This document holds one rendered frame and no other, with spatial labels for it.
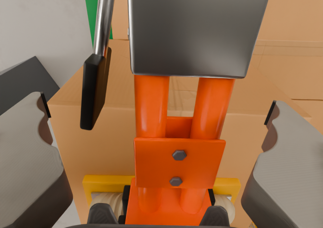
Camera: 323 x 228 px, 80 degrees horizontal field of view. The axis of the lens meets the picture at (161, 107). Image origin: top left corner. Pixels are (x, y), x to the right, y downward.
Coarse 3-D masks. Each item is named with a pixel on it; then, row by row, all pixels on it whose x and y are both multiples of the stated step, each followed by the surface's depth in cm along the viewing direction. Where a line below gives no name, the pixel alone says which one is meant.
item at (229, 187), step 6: (216, 180) 36; (222, 180) 36; (228, 180) 36; (234, 180) 36; (216, 186) 35; (222, 186) 35; (228, 186) 35; (234, 186) 35; (240, 186) 35; (216, 192) 36; (222, 192) 36; (228, 192) 36; (234, 192) 36; (228, 198) 36; (234, 198) 37
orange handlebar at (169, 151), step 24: (144, 96) 12; (216, 96) 11; (144, 120) 12; (168, 120) 15; (192, 120) 14; (216, 120) 12; (144, 144) 13; (168, 144) 13; (192, 144) 13; (216, 144) 13; (144, 168) 14; (168, 168) 14; (192, 168) 14; (216, 168) 14; (144, 192) 16; (192, 192) 16
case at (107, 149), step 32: (128, 64) 43; (64, 96) 30; (128, 96) 31; (192, 96) 32; (256, 96) 34; (64, 128) 30; (96, 128) 30; (128, 128) 30; (224, 128) 30; (256, 128) 30; (64, 160) 34; (96, 160) 34; (128, 160) 34; (224, 160) 34
